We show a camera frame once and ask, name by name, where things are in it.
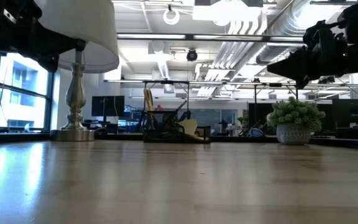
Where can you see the black round overhead camera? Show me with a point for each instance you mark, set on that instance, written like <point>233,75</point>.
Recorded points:
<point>192,55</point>

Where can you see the dark framed window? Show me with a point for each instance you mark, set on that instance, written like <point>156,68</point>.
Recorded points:
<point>50,99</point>

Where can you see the blue round object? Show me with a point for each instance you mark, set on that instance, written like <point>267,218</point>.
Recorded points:
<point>256,133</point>

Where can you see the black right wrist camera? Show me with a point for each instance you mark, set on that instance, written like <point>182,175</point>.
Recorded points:
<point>320,34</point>

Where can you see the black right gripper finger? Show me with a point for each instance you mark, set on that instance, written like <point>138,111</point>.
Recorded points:
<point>291,63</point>
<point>303,81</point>

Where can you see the black metal table frame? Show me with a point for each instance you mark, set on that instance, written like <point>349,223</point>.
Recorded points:
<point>255,102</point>
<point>145,99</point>

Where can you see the large dark monitor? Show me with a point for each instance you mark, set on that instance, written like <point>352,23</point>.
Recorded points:
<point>351,112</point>

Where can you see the orange pencil with red eraser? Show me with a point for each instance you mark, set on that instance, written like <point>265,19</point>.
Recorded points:
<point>181,105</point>

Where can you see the green plant in patterned pot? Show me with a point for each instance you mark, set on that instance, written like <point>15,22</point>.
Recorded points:
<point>294,113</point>

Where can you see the small black rig camera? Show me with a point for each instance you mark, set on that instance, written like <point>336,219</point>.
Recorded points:
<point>328,80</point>

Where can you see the small blue eraser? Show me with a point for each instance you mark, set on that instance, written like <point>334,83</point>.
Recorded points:
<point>186,115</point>

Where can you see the black computer monitor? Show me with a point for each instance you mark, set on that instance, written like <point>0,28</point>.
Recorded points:
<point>108,105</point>

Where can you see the white shade silver table lamp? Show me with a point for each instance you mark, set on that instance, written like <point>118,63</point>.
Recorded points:
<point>76,93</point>

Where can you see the black mesh desk organizer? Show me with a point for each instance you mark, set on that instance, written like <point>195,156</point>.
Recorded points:
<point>166,135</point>

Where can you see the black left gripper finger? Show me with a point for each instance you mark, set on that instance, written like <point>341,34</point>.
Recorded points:
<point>51,63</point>
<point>64,46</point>

